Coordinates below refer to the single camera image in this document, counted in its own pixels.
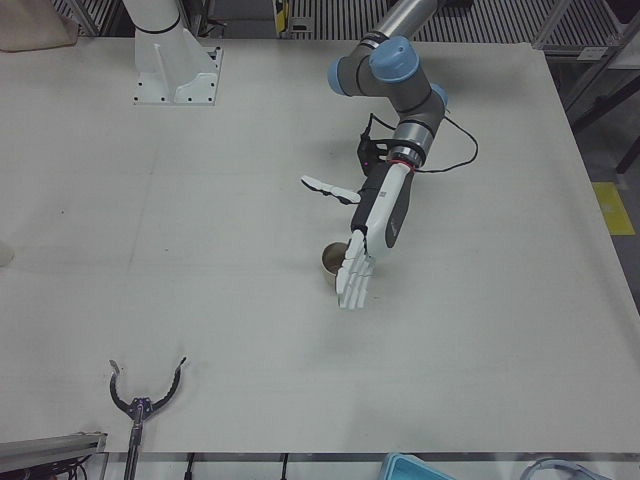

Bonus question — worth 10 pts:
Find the white grey robot hand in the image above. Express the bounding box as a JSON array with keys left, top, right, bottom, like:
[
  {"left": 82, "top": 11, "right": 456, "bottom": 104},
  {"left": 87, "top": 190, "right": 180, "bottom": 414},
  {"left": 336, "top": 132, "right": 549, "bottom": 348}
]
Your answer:
[{"left": 300, "top": 162, "right": 419, "bottom": 312}]

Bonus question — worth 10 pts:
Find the beige cup with brownish inside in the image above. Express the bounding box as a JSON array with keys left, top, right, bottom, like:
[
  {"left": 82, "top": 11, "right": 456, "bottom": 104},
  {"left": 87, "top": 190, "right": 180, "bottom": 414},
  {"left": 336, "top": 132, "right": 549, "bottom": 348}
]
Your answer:
[{"left": 320, "top": 241, "right": 351, "bottom": 290}]

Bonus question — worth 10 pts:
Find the teal plastic bin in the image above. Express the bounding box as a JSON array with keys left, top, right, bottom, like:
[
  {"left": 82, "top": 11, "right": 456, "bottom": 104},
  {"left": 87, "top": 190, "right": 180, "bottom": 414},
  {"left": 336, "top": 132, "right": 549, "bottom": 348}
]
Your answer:
[{"left": 379, "top": 452, "right": 444, "bottom": 480}]

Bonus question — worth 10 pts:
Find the light blue curved band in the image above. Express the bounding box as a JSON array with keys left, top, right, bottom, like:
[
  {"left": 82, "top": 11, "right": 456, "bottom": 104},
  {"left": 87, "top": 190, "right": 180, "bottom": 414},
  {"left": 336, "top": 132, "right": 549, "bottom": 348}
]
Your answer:
[{"left": 519, "top": 455, "right": 599, "bottom": 480}]

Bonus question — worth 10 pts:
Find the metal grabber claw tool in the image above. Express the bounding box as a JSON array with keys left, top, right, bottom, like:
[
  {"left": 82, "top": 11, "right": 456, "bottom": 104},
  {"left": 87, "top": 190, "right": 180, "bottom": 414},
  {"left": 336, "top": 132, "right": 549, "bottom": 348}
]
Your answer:
[{"left": 108, "top": 355, "right": 189, "bottom": 480}]

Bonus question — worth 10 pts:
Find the aluminium profile bar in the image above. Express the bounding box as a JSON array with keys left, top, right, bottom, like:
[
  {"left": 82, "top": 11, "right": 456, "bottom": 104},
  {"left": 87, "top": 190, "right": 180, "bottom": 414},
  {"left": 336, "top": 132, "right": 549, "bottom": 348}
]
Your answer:
[{"left": 0, "top": 430, "right": 109, "bottom": 474}]

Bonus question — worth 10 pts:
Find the beige cloth bag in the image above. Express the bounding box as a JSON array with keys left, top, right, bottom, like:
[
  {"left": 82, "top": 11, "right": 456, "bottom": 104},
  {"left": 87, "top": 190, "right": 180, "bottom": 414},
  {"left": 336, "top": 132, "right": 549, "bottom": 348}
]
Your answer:
[{"left": 0, "top": 0, "right": 77, "bottom": 53}]

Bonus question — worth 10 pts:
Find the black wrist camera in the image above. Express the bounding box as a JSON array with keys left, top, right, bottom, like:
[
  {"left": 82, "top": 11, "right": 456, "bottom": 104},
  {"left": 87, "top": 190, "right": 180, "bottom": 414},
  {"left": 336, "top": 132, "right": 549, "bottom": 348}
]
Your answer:
[{"left": 355, "top": 130, "right": 390, "bottom": 176}]

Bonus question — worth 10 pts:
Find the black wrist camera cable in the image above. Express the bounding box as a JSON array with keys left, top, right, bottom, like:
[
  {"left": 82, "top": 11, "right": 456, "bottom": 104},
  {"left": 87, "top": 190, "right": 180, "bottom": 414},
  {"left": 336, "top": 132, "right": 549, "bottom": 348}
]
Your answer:
[{"left": 367, "top": 112, "right": 479, "bottom": 175}]

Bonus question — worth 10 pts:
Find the yellow black post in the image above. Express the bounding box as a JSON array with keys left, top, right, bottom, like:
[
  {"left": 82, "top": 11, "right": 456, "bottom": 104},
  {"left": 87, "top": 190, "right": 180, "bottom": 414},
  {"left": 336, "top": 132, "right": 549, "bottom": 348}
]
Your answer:
[{"left": 272, "top": 0, "right": 291, "bottom": 37}]

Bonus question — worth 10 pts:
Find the aluminium frame rack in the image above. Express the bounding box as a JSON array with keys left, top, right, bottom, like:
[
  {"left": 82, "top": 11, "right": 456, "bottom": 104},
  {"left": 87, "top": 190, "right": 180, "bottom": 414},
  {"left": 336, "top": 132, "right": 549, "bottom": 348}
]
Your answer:
[{"left": 531, "top": 0, "right": 640, "bottom": 175}]

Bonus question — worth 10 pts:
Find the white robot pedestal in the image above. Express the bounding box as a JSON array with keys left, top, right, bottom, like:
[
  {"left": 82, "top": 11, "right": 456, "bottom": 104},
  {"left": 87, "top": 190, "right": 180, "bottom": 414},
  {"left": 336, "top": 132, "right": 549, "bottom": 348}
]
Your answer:
[{"left": 122, "top": 0, "right": 225, "bottom": 107}]

